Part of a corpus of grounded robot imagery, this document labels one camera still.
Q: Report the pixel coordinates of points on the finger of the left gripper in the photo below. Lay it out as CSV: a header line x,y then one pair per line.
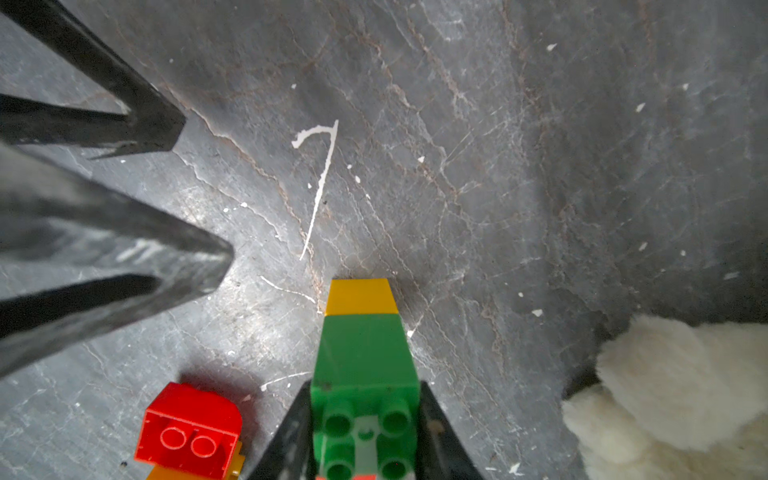
x,y
152,123
151,261

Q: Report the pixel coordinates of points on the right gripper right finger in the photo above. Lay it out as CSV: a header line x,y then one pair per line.
x,y
440,453

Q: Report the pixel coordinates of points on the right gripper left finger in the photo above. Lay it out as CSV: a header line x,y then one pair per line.
x,y
289,455

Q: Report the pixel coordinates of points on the light green square lego brick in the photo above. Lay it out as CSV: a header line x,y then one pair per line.
x,y
365,395

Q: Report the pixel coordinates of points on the yellow square lego brick top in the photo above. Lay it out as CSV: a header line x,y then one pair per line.
x,y
360,297

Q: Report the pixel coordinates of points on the red square lego brick top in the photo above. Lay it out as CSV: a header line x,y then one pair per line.
x,y
189,433

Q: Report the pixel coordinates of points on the white plush dog toy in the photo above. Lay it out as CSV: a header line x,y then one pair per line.
x,y
675,401

